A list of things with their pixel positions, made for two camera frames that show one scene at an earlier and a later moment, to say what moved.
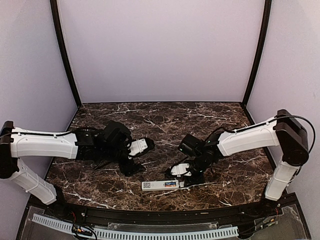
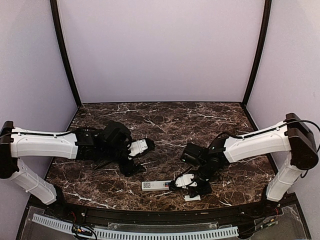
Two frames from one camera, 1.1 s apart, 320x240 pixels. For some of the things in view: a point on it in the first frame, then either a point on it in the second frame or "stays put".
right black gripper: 199,180 -> 206,189
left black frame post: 54,13 stays put
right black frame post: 266,20 stays put
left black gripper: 130,168 stays put
